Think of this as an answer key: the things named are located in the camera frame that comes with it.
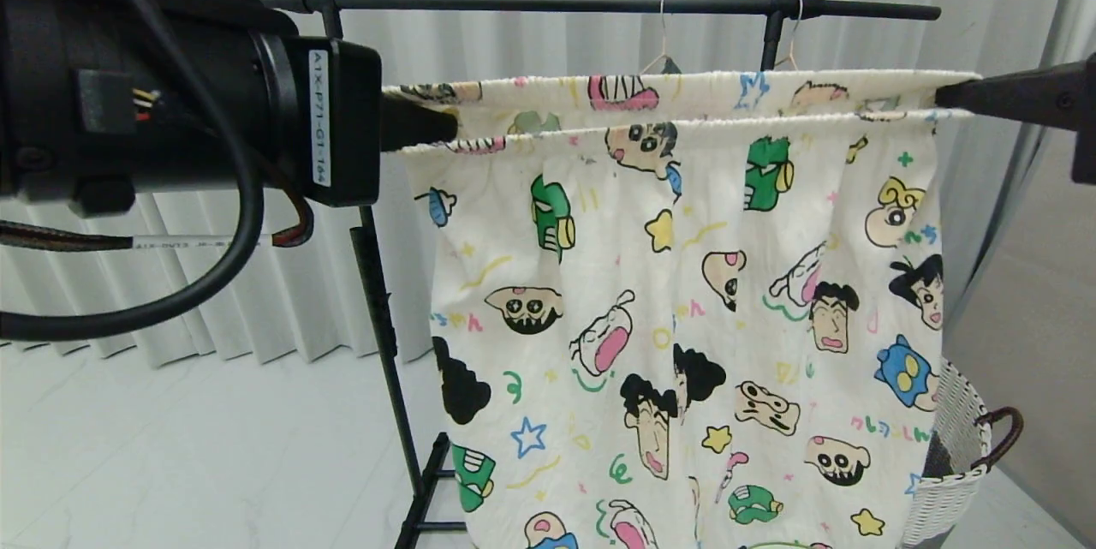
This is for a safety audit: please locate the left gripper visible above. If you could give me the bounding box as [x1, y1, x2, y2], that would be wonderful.
[0, 0, 383, 218]

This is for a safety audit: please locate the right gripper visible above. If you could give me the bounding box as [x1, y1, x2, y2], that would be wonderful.
[1070, 52, 1096, 187]

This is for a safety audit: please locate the pink clothes hanger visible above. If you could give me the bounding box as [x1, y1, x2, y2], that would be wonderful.
[640, 0, 679, 75]
[773, 0, 806, 72]

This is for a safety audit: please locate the cream printed garment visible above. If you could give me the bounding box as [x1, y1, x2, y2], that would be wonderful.
[383, 69, 982, 549]

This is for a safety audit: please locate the black clothes rack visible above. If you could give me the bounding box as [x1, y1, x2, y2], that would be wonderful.
[257, 0, 942, 549]

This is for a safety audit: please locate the white laundry basket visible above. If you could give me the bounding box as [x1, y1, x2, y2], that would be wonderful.
[899, 358, 1025, 549]

